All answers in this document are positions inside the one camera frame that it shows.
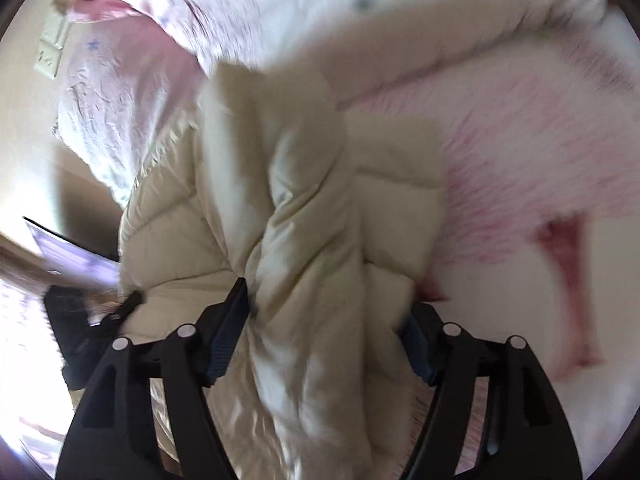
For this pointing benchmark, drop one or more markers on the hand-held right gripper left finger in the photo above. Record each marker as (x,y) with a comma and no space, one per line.
(226,335)

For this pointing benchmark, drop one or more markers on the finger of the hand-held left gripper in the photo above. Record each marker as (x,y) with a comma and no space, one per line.
(129,305)

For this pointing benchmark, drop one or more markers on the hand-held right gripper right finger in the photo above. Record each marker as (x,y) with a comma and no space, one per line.
(416,345)

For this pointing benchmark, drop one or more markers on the cream quilted comforter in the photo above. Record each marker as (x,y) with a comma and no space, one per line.
(310,240)

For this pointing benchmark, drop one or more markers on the light purple curtain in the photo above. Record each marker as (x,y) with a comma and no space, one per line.
(25,360)

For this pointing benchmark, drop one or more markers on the floral pink pillow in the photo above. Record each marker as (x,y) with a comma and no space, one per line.
(125,100)

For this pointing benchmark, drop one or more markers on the floral white bed sheet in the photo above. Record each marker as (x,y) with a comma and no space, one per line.
(525,170)

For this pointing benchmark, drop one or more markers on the floral white pink duvet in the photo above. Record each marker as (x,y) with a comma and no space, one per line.
(310,5)

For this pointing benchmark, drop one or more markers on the wall-mounted flat screen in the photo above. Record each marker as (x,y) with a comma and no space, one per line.
(70,255)

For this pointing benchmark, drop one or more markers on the cream wall switch panel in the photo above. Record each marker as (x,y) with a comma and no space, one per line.
(49,47)

